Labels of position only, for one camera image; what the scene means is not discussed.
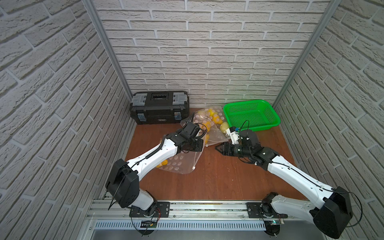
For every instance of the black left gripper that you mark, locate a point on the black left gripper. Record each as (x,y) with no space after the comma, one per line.
(196,144)

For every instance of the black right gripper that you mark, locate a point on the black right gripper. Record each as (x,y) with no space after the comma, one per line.
(226,148)

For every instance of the dotted zip bag with pears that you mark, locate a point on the dotted zip bag with pears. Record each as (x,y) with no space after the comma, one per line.
(181,163)

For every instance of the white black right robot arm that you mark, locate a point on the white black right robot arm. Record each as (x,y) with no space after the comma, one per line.
(328,208)

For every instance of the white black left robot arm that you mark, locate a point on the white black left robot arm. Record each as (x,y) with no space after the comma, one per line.
(124,178)

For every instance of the clear zip bag with pears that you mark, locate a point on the clear zip bag with pears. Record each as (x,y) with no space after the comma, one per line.
(209,119)

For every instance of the green plastic basket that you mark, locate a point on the green plastic basket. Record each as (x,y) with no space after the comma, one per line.
(255,115)

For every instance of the black plastic toolbox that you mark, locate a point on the black plastic toolbox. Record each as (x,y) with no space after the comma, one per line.
(164,107)

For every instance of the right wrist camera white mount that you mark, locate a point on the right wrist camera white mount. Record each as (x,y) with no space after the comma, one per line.
(233,134)

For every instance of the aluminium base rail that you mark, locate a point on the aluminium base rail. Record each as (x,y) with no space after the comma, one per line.
(185,215)

